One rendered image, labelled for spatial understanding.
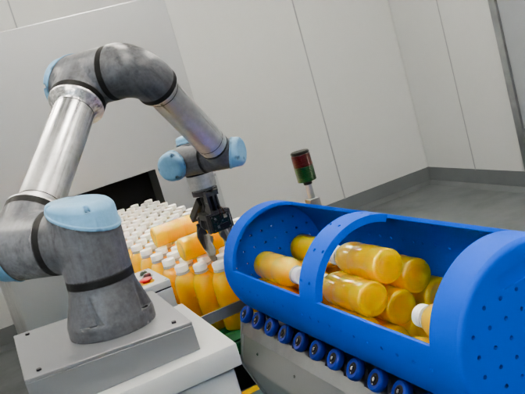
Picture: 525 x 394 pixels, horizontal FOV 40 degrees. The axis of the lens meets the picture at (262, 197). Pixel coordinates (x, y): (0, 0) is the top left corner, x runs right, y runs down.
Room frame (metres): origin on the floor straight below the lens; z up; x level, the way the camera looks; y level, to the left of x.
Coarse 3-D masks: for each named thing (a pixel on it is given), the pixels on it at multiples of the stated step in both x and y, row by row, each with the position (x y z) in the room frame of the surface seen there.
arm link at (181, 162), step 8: (168, 152) 1.81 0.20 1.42; (176, 152) 1.81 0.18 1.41; (184, 152) 1.81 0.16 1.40; (192, 152) 1.80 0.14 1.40; (160, 160) 1.80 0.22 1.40; (168, 160) 1.80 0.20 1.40; (176, 160) 1.79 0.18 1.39; (184, 160) 1.80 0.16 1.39; (192, 160) 1.79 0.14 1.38; (160, 168) 1.81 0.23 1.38; (168, 168) 1.80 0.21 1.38; (176, 168) 1.79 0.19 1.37; (184, 168) 1.80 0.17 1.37; (192, 168) 1.80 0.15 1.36; (168, 176) 1.80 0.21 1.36; (176, 176) 1.80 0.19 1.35; (184, 176) 1.82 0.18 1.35
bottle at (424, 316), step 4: (432, 304) 1.09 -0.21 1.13; (424, 308) 1.11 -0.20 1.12; (428, 308) 1.09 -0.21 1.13; (420, 312) 1.11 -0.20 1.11; (424, 312) 1.09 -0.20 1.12; (428, 312) 1.08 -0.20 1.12; (420, 316) 1.11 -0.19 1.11; (424, 316) 1.08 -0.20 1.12; (428, 316) 1.07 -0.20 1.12; (420, 320) 1.11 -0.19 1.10; (424, 320) 1.08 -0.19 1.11; (428, 320) 1.07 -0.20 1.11; (420, 324) 1.11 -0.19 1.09; (424, 324) 1.08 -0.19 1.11; (428, 324) 1.07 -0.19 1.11; (424, 328) 1.08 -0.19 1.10; (428, 328) 1.07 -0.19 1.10; (428, 332) 1.07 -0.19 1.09
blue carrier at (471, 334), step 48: (240, 240) 1.74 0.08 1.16; (288, 240) 1.79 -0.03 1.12; (336, 240) 1.32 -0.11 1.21; (384, 240) 1.54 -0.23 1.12; (432, 240) 1.36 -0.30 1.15; (480, 240) 1.02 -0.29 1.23; (240, 288) 1.65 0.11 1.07; (480, 288) 0.94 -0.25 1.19; (336, 336) 1.25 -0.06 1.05; (384, 336) 1.09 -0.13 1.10; (432, 336) 0.97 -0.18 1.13; (480, 336) 0.93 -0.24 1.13; (432, 384) 1.01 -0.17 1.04; (480, 384) 0.93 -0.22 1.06
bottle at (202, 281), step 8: (200, 272) 1.91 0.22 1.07; (208, 272) 1.92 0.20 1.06; (200, 280) 1.91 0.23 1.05; (208, 280) 1.91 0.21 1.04; (200, 288) 1.90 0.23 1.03; (208, 288) 1.90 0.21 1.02; (200, 296) 1.91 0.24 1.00; (208, 296) 1.90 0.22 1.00; (200, 304) 1.91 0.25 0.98; (208, 304) 1.90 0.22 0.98; (216, 304) 1.90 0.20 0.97; (208, 312) 1.90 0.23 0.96; (216, 328) 1.90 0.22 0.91
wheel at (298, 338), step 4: (300, 332) 1.51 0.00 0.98; (296, 336) 1.51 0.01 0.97; (300, 336) 1.50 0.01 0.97; (304, 336) 1.49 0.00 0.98; (308, 336) 1.50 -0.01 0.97; (296, 340) 1.50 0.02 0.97; (300, 340) 1.49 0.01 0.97; (304, 340) 1.49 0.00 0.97; (308, 340) 1.49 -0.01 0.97; (296, 344) 1.50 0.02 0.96; (300, 344) 1.49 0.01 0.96; (304, 344) 1.48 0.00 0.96; (308, 344) 1.49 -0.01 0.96; (296, 348) 1.49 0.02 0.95; (300, 348) 1.48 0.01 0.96; (304, 348) 1.48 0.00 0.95; (300, 352) 1.49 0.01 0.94
